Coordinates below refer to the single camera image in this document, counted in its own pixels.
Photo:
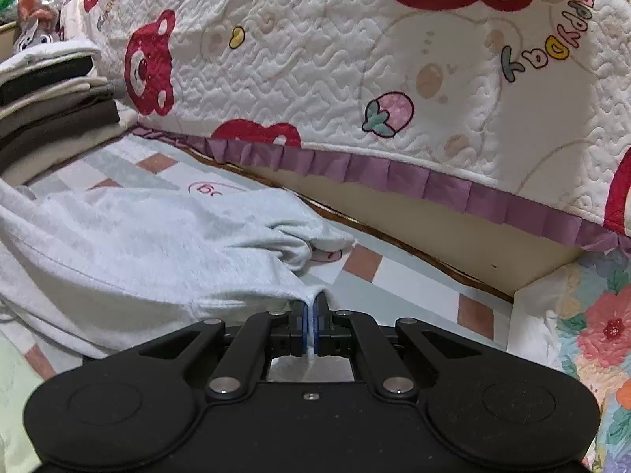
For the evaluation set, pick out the light grey sweatshirt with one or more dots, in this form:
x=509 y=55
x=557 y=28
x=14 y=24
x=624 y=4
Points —
x=108 y=269

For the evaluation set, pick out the white bear print quilt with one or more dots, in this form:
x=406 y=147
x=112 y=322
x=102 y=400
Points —
x=517 y=111

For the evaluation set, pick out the dark brown folded garment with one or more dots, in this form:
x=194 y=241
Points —
x=47 y=133

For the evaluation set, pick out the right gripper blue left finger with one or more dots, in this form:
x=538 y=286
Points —
x=264 y=337

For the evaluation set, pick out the cream folded garment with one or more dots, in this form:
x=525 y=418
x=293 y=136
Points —
x=75 y=85

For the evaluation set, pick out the light green quilted sheet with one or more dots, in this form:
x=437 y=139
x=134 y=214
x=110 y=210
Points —
x=18 y=381

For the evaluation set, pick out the floral pillow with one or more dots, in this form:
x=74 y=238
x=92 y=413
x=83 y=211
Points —
x=577 y=320

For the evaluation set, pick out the black folded garment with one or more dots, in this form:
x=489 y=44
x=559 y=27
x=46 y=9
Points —
x=27 y=83

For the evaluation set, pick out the grey bunny plush toy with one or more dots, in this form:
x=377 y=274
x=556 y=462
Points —
x=38 y=22

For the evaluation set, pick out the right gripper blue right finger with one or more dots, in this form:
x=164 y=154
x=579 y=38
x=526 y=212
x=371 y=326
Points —
x=358 y=338

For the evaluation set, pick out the white folded garment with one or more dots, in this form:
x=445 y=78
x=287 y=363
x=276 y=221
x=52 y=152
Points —
x=40 y=56

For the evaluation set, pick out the checked plush blanket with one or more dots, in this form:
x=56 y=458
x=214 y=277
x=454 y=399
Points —
x=373 y=276

